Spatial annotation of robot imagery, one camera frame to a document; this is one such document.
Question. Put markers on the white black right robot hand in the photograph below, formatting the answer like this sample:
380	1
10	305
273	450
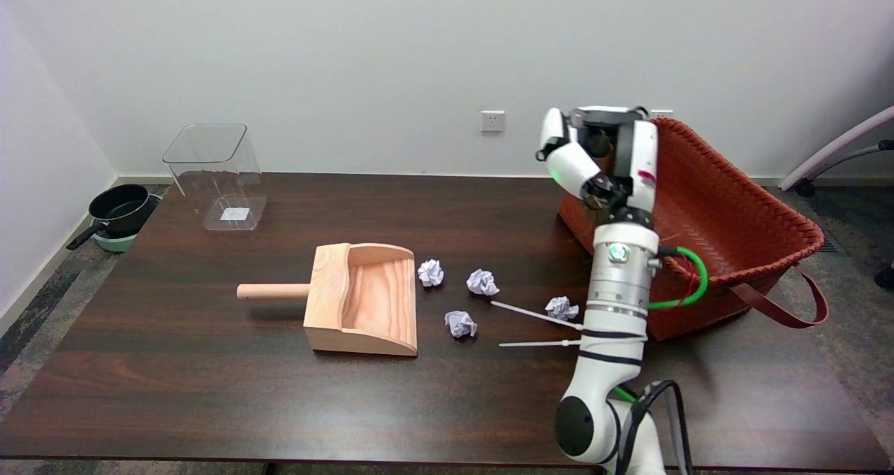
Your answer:
639	154

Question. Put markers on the white paper ball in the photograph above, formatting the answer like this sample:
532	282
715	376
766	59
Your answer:
482	282
561	308
461	323
431	272

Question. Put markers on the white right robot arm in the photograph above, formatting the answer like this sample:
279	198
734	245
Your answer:
618	286

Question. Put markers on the wooden dustpan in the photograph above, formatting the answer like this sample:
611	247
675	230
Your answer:
328	300

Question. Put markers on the red woven basket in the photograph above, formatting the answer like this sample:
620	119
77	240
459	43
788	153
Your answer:
733	209

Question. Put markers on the white zip tie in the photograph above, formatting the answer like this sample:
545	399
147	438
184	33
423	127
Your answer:
541	343
536	315

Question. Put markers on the office chair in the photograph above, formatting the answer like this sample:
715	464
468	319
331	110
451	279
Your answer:
838	143

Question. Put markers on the clear plastic container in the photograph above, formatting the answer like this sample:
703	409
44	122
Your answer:
216	181

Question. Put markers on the black saucepan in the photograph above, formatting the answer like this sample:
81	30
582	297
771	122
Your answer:
122	209

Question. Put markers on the green pot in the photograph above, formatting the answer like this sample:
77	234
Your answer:
115	243

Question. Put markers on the white wall socket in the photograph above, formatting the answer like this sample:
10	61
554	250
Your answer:
661	113
492	121

